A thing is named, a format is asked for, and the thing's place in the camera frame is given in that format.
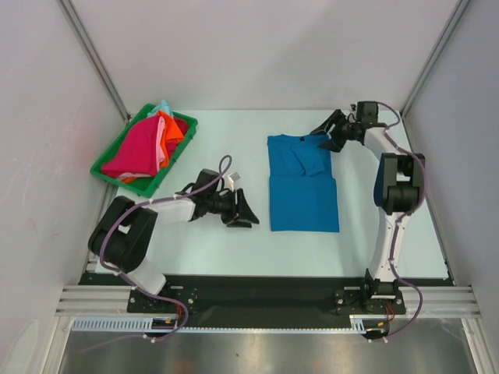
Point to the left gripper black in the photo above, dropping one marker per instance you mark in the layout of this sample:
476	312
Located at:
245	212

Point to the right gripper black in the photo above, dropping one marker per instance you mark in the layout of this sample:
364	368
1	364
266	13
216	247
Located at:
339	129

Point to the blue t shirt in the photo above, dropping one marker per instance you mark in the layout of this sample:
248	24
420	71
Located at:
303	192

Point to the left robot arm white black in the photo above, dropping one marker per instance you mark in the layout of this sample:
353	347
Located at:
122	236

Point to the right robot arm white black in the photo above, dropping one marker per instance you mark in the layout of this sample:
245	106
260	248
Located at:
398	192

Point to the green plastic tray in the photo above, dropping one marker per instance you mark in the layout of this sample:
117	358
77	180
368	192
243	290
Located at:
130	161

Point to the light pink t shirt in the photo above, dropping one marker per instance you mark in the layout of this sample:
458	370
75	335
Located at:
161	153

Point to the magenta t shirt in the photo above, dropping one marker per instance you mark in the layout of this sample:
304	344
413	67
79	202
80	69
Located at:
136	150

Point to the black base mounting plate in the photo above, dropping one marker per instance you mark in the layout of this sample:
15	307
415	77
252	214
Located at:
275	301

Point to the light teal t shirt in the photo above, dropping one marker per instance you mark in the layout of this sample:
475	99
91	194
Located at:
163	106

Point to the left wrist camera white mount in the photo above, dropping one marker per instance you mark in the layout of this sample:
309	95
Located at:
231	180

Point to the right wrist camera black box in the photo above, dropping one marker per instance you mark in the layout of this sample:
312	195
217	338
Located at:
367	112

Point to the right rear aluminium post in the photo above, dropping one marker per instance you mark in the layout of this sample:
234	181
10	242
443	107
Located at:
437	51

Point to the aluminium post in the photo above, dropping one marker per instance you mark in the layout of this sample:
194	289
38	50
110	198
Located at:
437	51
89	49

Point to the aluminium frame rail front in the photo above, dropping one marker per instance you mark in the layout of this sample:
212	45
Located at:
438	302

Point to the white slotted cable duct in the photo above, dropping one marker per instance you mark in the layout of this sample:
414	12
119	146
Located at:
163	325

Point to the left rear aluminium post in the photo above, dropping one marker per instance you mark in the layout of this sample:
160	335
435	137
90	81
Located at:
89	49

